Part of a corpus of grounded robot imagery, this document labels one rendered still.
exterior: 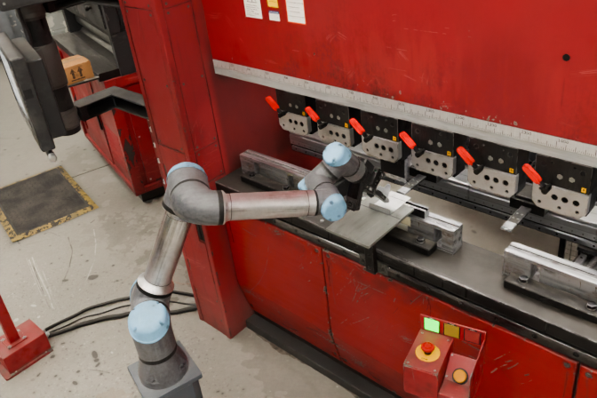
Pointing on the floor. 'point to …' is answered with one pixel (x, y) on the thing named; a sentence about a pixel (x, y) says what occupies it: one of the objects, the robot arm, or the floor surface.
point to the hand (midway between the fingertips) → (378, 199)
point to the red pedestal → (19, 345)
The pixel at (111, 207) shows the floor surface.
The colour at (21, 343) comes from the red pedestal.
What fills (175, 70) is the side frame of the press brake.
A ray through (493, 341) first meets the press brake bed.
